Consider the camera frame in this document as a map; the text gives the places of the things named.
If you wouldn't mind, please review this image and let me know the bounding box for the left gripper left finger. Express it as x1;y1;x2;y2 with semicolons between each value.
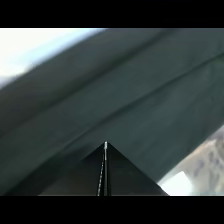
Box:
39;141;108;197

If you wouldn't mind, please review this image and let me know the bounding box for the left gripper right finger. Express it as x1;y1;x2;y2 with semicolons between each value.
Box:
103;141;170;197

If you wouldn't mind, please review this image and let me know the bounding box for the black garment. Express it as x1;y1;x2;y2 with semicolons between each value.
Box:
0;27;224;197

